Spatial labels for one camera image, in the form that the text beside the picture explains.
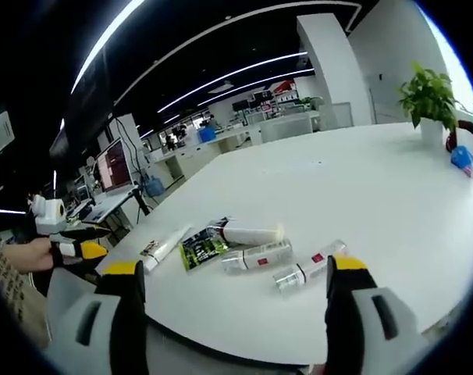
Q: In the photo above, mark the blue plastic packet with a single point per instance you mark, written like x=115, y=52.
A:
x=462, y=157

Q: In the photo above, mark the green plant in white pot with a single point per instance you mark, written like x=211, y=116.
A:
x=429, y=101

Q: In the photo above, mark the short clear skincare bottle red label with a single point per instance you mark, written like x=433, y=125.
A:
x=260, y=257

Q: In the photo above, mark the long ceiling light strip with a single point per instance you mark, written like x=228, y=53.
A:
x=104, y=43

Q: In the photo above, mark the computer monitor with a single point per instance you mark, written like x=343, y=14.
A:
x=113, y=164

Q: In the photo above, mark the blue water jug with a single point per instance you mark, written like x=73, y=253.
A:
x=154, y=186

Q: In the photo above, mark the white skincare bottle cream cap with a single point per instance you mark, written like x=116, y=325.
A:
x=252, y=234

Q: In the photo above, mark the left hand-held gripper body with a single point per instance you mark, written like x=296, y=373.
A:
x=49, y=215

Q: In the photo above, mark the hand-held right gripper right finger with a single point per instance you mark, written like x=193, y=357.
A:
x=361, y=324

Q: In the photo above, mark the person's left hand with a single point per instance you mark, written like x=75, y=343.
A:
x=31, y=256

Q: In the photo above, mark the dark red object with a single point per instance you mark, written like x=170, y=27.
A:
x=468, y=127

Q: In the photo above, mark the slim white skincare tube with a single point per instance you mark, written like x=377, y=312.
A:
x=166, y=247

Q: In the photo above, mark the white office desk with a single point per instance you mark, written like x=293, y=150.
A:
x=104, y=205

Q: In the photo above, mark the blue storage bin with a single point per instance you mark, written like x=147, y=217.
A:
x=207, y=134

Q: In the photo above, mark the black tripod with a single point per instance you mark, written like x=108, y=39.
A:
x=142, y=205

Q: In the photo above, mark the long clear skincare bottle red label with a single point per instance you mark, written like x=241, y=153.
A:
x=310, y=265

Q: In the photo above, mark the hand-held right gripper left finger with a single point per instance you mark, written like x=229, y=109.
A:
x=104, y=332

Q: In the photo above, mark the green black skincare sachet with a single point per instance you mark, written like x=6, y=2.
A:
x=201, y=250

